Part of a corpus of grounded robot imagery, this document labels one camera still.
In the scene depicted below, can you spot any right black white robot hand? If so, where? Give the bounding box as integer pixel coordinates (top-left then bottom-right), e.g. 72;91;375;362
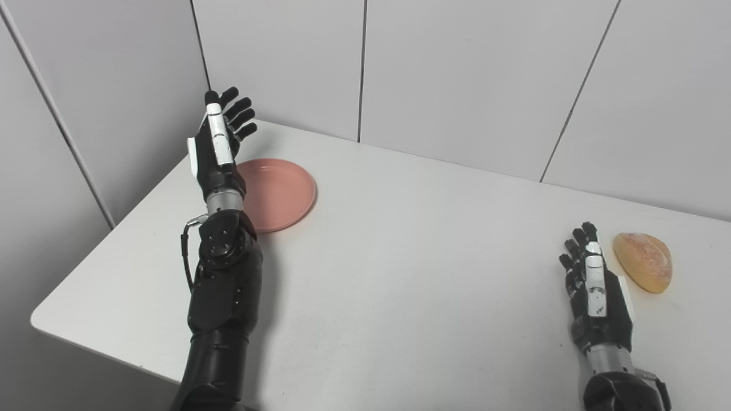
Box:
559;221;636;355

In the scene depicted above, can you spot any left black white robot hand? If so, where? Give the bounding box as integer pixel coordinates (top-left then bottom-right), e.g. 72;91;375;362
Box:
187;87;258;202

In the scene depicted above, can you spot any golden bread roll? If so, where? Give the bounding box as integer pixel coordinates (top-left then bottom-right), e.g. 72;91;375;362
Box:
613;232;673;295

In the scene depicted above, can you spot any pink round plate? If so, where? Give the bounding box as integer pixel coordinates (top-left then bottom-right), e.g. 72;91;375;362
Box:
235;159;317;233

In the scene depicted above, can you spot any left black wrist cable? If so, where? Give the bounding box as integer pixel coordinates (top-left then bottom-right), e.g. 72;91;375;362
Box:
182;212;210;293

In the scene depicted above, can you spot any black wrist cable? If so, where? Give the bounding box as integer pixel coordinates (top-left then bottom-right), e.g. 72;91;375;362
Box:
182;212;210;293
635;369;672;411

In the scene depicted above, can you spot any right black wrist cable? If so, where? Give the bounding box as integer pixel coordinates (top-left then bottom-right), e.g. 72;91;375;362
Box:
635;369;672;411

